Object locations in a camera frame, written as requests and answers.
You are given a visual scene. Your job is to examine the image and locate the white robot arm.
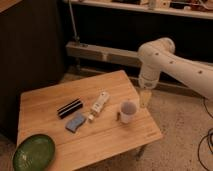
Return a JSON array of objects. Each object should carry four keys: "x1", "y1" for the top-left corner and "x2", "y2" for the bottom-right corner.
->
[{"x1": 138, "y1": 37, "x2": 213, "y2": 101}]

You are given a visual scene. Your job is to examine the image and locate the white mug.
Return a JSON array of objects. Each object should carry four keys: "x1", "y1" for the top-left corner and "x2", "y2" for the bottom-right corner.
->
[{"x1": 119, "y1": 101, "x2": 137, "y2": 124}]

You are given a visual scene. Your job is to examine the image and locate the white tube bottle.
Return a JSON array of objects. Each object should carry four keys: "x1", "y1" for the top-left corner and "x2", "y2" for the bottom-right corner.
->
[{"x1": 88, "y1": 92, "x2": 110, "y2": 122}]

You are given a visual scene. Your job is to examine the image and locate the wooden folding table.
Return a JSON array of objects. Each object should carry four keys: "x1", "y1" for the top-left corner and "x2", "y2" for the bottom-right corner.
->
[{"x1": 17, "y1": 70, "x2": 162, "y2": 171}]

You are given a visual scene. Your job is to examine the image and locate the black striped box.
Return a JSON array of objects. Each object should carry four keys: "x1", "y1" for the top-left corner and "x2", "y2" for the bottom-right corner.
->
[{"x1": 57, "y1": 99, "x2": 83, "y2": 119}]

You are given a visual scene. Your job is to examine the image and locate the blue sponge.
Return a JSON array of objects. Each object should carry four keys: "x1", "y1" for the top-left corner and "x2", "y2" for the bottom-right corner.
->
[{"x1": 65, "y1": 113, "x2": 86, "y2": 133}]

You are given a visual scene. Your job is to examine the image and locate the long grey metal beam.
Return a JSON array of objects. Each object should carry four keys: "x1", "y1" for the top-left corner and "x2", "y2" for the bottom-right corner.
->
[{"x1": 66, "y1": 41, "x2": 141, "y2": 68}]

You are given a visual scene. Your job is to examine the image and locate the metal stand pole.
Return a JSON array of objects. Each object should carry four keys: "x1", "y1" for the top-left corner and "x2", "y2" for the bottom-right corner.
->
[{"x1": 68, "y1": 0, "x2": 80, "y2": 44}]

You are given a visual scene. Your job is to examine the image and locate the white shelf with clutter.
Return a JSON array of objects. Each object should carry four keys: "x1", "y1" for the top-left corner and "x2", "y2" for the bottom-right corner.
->
[{"x1": 62, "y1": 0, "x2": 213, "y2": 20}]

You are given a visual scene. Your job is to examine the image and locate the green bowl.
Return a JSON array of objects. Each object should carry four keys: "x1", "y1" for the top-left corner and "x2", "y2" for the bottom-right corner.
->
[{"x1": 12, "y1": 134, "x2": 55, "y2": 171}]

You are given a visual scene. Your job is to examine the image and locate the black cable on floor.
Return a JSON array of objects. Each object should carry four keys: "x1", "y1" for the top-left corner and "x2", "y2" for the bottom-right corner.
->
[{"x1": 197, "y1": 96, "x2": 213, "y2": 171}]

